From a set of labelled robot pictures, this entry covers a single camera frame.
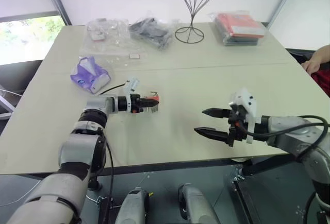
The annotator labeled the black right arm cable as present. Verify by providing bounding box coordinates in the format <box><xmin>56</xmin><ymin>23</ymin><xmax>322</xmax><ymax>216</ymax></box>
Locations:
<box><xmin>246</xmin><ymin>115</ymin><xmax>330</xmax><ymax>163</ymax></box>

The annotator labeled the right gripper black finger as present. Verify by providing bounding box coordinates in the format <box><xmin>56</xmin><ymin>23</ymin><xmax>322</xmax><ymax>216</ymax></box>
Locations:
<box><xmin>202</xmin><ymin>108</ymin><xmax>231</xmax><ymax>118</ymax></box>
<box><xmin>193</xmin><ymin>127</ymin><xmax>230</xmax><ymax>145</ymax></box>

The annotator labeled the dark red garment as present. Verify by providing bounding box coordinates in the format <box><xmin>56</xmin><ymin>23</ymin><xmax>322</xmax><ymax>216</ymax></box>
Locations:
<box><xmin>311</xmin><ymin>68</ymin><xmax>330</xmax><ymax>97</ymax></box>

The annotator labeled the orange hex key holder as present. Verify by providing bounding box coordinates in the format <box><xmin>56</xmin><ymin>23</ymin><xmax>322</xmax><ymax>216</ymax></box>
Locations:
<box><xmin>146</xmin><ymin>94</ymin><xmax>161</xmax><ymax>106</ymax></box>

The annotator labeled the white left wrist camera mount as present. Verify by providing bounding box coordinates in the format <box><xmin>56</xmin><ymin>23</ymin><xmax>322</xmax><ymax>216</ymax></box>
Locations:
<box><xmin>122</xmin><ymin>77</ymin><xmax>140</xmax><ymax>114</ymax></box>

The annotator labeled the purple tissue pack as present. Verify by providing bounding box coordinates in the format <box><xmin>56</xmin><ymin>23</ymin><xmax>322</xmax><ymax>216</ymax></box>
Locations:
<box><xmin>70</xmin><ymin>56</ymin><xmax>112</xmax><ymax>95</ymax></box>

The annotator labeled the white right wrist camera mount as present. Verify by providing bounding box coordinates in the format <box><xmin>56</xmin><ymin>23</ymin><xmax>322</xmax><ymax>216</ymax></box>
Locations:
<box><xmin>230</xmin><ymin>88</ymin><xmax>261</xmax><ymax>145</ymax></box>

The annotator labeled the black window frame post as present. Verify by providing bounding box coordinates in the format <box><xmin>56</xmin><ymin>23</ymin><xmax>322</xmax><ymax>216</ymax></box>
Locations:
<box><xmin>40</xmin><ymin>0</ymin><xmax>73</xmax><ymax>26</ymax></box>

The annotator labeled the grey partition post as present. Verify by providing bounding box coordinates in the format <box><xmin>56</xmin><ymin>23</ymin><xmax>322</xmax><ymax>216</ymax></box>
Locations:
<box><xmin>267</xmin><ymin>0</ymin><xmax>301</xmax><ymax>30</ymax></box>

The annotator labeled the flat clear plastic bag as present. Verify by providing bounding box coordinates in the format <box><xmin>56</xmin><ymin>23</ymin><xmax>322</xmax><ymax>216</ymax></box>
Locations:
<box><xmin>78</xmin><ymin>32</ymin><xmax>148</xmax><ymax>67</ymax></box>

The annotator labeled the bagged black strap bundle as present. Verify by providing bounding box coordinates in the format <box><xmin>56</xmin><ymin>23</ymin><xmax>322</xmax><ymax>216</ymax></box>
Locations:
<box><xmin>128</xmin><ymin>15</ymin><xmax>176</xmax><ymax>51</ymax></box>

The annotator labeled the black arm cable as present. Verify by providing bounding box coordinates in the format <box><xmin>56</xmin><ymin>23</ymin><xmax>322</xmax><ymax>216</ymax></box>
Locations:
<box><xmin>97</xmin><ymin>83</ymin><xmax>128</xmax><ymax>224</ymax></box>
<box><xmin>246</xmin><ymin>115</ymin><xmax>330</xmax><ymax>163</ymax></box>

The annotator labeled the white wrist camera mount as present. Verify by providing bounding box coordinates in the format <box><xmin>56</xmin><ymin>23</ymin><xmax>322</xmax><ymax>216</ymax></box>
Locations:
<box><xmin>230</xmin><ymin>88</ymin><xmax>261</xmax><ymax>145</ymax></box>
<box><xmin>122</xmin><ymin>77</ymin><xmax>140</xmax><ymax>114</ymax></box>

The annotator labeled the bystander's bare hand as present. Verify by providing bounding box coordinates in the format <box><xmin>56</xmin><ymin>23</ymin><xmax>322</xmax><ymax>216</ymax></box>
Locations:
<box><xmin>301</xmin><ymin>58</ymin><xmax>322</xmax><ymax>74</ymax></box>

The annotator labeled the black wire hat stand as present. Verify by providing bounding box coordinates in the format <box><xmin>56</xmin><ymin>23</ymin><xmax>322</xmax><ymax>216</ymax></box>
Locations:
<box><xmin>174</xmin><ymin>0</ymin><xmax>220</xmax><ymax>45</ymax></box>

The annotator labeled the clear bag with small items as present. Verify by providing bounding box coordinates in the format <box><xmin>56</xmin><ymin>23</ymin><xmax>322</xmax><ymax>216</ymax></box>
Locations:
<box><xmin>86</xmin><ymin>17</ymin><xmax>129</xmax><ymax>42</ymax></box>

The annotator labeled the grey rounded robot leg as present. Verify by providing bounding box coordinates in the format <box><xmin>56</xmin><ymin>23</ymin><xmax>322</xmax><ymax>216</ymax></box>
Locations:
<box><xmin>177</xmin><ymin>182</ymin><xmax>216</xmax><ymax>224</ymax></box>
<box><xmin>114</xmin><ymin>186</ymin><xmax>151</xmax><ymax>224</ymax></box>

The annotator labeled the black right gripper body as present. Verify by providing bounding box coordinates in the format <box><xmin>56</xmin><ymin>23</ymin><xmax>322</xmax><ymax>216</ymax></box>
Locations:
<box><xmin>226</xmin><ymin>102</ymin><xmax>250</xmax><ymax>148</ymax></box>

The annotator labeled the window with green view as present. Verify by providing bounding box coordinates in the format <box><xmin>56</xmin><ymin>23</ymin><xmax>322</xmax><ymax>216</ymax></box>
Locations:
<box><xmin>0</xmin><ymin>15</ymin><xmax>67</xmax><ymax>65</ymax></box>

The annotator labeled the grey metal frame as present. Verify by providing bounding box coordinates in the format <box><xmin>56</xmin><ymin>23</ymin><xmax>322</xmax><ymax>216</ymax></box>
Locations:
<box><xmin>0</xmin><ymin>87</ymin><xmax>22</xmax><ymax>119</ymax></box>

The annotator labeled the black table crossbeam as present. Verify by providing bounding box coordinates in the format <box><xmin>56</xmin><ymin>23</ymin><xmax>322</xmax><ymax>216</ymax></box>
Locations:
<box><xmin>97</xmin><ymin>159</ymin><xmax>238</xmax><ymax>176</ymax></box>

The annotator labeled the black metal floor frame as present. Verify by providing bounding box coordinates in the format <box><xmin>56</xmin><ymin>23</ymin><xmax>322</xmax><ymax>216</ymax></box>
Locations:
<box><xmin>230</xmin><ymin>176</ymin><xmax>261</xmax><ymax>224</ymax></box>
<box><xmin>96</xmin><ymin>195</ymin><xmax>114</xmax><ymax>224</ymax></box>

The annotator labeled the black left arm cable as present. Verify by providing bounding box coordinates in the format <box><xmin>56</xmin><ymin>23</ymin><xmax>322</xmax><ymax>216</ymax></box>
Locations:
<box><xmin>97</xmin><ymin>83</ymin><xmax>128</xmax><ymax>224</ymax></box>

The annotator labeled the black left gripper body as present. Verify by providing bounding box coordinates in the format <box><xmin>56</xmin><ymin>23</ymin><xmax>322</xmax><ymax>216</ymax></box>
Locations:
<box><xmin>128</xmin><ymin>94</ymin><xmax>144</xmax><ymax>114</ymax></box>

